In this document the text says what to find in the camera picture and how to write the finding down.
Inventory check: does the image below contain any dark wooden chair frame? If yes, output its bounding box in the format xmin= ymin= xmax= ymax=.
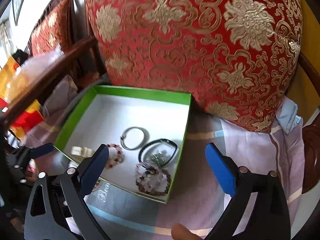
xmin=1 ymin=0 xmax=106 ymax=131

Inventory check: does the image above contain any pink bead bracelet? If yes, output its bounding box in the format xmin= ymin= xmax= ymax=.
xmin=134 ymin=161 xmax=168 ymax=190

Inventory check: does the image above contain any red yellow bag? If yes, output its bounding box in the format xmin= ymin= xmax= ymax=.
xmin=1 ymin=56 xmax=44 ymax=140

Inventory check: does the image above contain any green gift box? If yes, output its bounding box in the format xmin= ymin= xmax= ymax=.
xmin=54 ymin=85 xmax=191 ymax=203

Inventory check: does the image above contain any red gold brocade cushion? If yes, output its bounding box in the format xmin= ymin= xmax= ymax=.
xmin=85 ymin=0 xmax=303 ymax=133

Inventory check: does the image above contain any brown wooden bead bracelet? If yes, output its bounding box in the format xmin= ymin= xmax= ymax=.
xmin=135 ymin=167 xmax=173 ymax=197

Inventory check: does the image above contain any silver bangle bracelet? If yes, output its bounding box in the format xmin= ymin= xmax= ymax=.
xmin=119 ymin=126 xmax=150 ymax=151

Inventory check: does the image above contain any pink grey patterned bedsheet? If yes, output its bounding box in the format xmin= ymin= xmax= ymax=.
xmin=22 ymin=77 xmax=305 ymax=239

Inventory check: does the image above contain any black wrist watch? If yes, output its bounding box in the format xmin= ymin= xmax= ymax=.
xmin=138 ymin=139 xmax=178 ymax=167

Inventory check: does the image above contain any red bead bracelet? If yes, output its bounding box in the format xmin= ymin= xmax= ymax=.
xmin=105 ymin=143 xmax=125 ymax=170

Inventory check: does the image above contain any white wrist watch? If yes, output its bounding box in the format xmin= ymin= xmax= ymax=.
xmin=71 ymin=146 xmax=94 ymax=158

